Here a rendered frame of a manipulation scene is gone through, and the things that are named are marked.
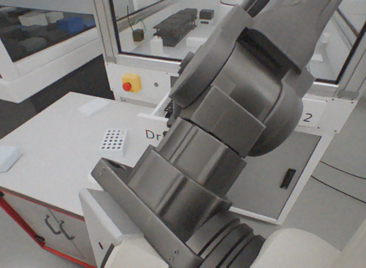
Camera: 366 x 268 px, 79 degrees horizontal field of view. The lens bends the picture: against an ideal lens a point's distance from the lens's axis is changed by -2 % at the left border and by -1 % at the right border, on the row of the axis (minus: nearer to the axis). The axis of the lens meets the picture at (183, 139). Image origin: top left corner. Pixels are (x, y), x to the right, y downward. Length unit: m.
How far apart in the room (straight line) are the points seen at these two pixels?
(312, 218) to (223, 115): 1.62
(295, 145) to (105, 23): 0.95
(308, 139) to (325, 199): 0.89
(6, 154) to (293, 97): 0.92
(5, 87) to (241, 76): 1.16
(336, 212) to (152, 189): 1.76
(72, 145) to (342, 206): 1.72
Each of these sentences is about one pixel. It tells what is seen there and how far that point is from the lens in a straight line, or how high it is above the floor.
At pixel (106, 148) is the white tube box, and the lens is 0.85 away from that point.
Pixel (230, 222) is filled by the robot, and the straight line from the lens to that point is 0.16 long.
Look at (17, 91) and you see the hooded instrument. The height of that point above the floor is 0.86.
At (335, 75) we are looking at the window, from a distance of 0.94.
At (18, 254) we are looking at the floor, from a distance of 1.74.
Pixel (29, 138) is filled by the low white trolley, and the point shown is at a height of 0.76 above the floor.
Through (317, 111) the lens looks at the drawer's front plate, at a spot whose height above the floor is 0.89.
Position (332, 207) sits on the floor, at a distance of 1.88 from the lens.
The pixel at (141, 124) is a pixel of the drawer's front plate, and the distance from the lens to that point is 0.77.
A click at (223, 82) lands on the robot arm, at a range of 0.18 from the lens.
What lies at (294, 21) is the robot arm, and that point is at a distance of 0.23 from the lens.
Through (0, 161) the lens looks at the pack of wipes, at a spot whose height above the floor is 0.80.
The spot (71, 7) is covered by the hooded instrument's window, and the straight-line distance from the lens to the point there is 1.52.
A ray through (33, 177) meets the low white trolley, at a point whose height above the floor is 0.76.
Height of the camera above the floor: 1.35
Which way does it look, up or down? 41 degrees down
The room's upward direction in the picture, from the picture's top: straight up
